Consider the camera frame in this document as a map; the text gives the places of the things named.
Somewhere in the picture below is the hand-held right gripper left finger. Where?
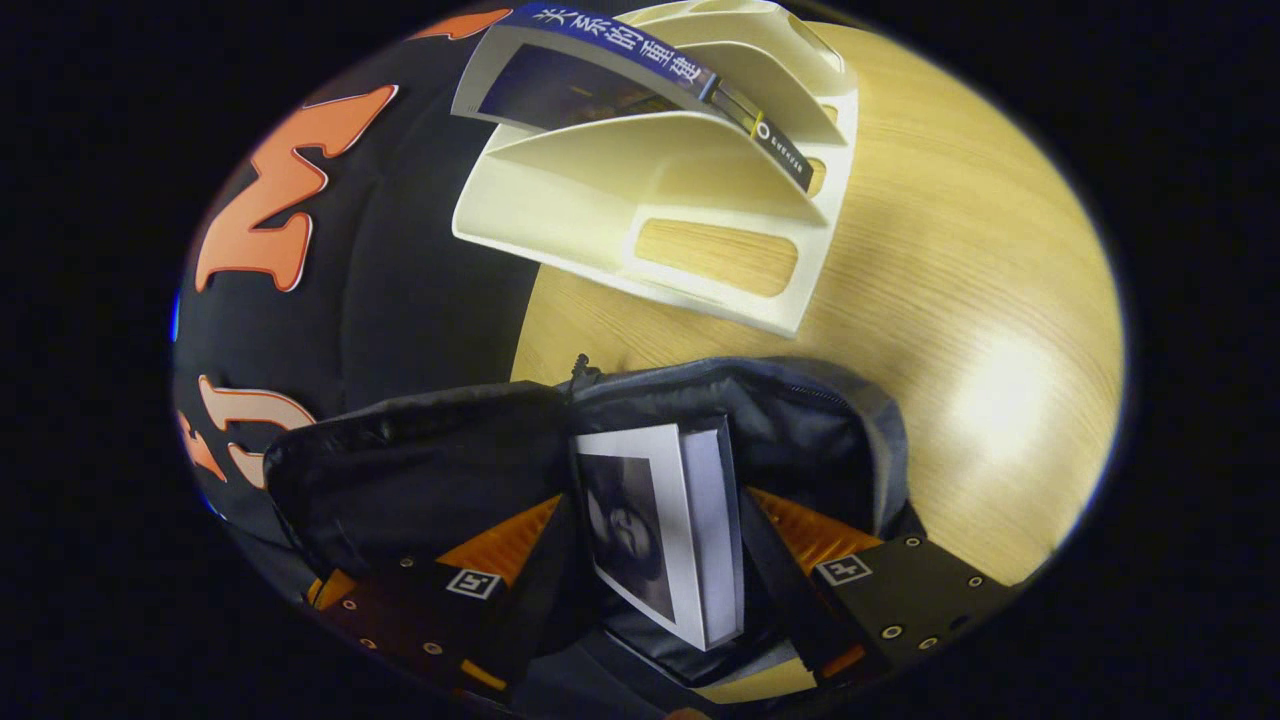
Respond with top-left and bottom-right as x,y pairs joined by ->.
318,492 -> 579,699

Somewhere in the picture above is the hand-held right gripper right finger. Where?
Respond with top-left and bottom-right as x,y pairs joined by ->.
740,487 -> 1016,683

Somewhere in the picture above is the grey schoolbag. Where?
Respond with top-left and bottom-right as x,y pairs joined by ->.
265,357 -> 926,711

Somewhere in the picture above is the grey portrait cover book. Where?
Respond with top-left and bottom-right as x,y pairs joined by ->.
572,423 -> 746,651

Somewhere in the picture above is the white bookshelf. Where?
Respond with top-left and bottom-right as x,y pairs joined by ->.
452,0 -> 861,338

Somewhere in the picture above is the blue cover book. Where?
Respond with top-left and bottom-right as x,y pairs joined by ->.
452,2 -> 813,193

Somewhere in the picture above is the black backdrop cloth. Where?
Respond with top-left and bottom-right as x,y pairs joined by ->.
172,8 -> 561,601

